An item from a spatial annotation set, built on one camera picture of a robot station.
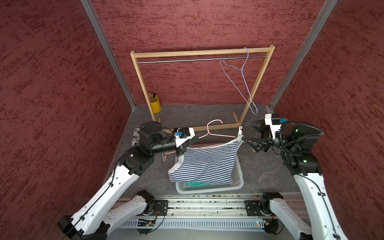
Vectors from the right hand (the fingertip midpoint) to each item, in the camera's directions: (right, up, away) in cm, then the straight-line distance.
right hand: (243, 134), depth 60 cm
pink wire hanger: (-39, -18, +30) cm, 53 cm away
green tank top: (-20, -29, +20) cm, 40 cm away
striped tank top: (-11, -16, +13) cm, 24 cm away
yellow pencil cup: (-50, +18, +50) cm, 73 cm away
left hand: (-19, -2, +1) cm, 20 cm away
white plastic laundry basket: (+2, -28, +18) cm, 33 cm away
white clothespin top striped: (0, 0, +3) cm, 3 cm away
